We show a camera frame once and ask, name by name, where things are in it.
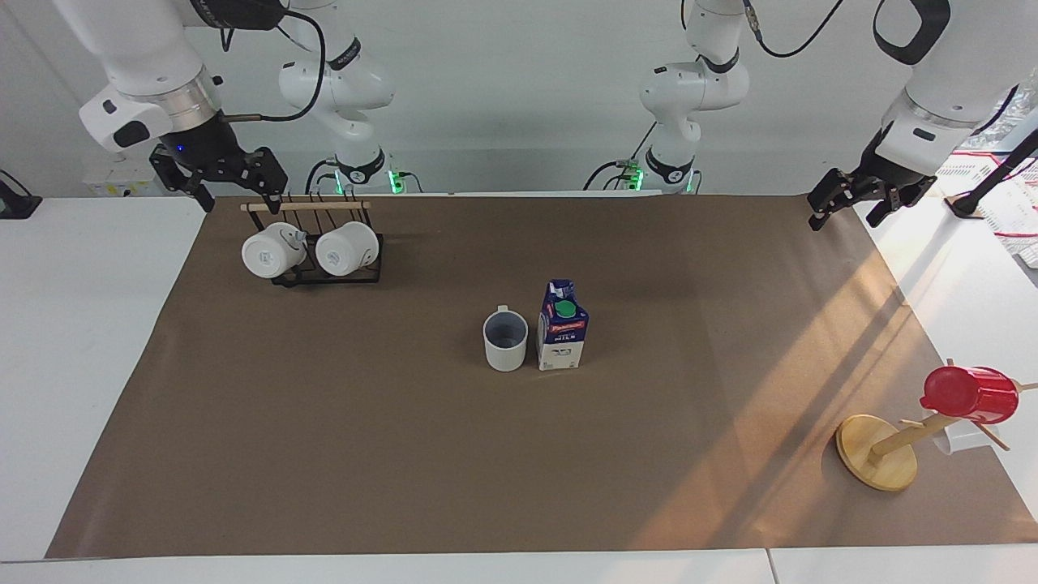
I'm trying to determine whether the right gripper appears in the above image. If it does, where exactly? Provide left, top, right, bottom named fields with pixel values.
left=149, top=111, right=290, bottom=214

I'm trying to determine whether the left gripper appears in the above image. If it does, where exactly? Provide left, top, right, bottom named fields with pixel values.
left=807, top=125, right=938, bottom=233

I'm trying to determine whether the white cup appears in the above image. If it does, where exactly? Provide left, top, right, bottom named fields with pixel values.
left=241, top=221, right=310, bottom=280
left=930, top=425, right=987, bottom=456
left=314, top=221, right=381, bottom=277

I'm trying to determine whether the red cup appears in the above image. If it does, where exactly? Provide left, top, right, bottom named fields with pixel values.
left=920, top=365, right=1021, bottom=426

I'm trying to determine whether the blue and white milk carton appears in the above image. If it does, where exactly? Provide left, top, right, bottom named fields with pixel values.
left=534, top=279, right=590, bottom=372

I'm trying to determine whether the white box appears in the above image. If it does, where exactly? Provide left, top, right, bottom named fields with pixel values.
left=83, top=153, right=157, bottom=199

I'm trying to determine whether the black stand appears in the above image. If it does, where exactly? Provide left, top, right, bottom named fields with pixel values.
left=0, top=168, right=44, bottom=221
left=952, top=127, right=1038, bottom=221

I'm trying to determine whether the wooden mug tree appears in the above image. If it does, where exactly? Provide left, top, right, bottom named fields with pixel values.
left=835, top=357, right=1038, bottom=493

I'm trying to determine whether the grey mug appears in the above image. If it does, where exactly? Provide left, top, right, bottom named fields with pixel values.
left=483, top=305, right=530, bottom=373

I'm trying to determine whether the black cable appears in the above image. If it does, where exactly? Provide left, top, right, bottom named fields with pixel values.
left=741, top=0, right=847, bottom=59
left=583, top=159, right=626, bottom=192
left=217, top=3, right=328, bottom=124
left=303, top=157, right=338, bottom=196

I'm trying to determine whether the black wire mug rack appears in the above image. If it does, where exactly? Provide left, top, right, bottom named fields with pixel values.
left=240, top=190, right=385, bottom=287

